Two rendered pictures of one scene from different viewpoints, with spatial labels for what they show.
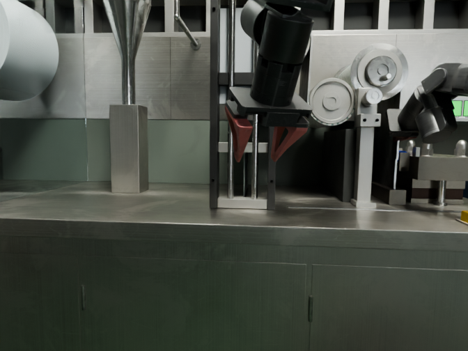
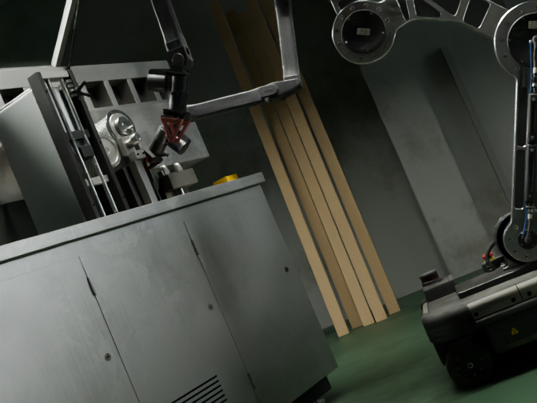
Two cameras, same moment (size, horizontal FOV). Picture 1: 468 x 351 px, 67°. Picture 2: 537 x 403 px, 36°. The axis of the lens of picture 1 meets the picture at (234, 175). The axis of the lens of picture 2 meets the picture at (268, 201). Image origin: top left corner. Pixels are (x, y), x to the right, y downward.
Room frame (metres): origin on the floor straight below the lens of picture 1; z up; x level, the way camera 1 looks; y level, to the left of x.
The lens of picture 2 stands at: (-0.90, 2.12, 0.63)
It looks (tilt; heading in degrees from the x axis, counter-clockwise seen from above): 3 degrees up; 299
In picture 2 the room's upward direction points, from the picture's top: 23 degrees counter-clockwise
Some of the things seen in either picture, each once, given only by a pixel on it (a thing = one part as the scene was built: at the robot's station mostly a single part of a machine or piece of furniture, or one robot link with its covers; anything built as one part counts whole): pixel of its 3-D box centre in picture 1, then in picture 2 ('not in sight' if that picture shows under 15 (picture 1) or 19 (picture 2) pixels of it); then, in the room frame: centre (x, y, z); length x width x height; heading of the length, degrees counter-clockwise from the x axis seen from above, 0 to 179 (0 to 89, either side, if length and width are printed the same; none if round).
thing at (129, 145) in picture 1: (129, 100); not in sight; (1.11, 0.33, 1.19); 0.14 x 0.14 x 0.57
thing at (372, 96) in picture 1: (372, 96); (136, 138); (0.88, -0.34, 1.18); 0.04 x 0.02 x 0.04; 86
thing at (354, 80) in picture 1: (379, 72); (121, 127); (0.95, -0.38, 1.25); 0.15 x 0.01 x 0.15; 86
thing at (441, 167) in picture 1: (416, 163); (148, 196); (1.10, -0.57, 1.00); 0.40 x 0.16 x 0.06; 176
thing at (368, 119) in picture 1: (365, 147); (142, 173); (0.91, -0.34, 1.05); 0.06 x 0.05 x 0.31; 176
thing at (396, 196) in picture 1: (379, 189); not in sight; (1.07, -0.45, 0.92); 0.28 x 0.04 x 0.04; 176
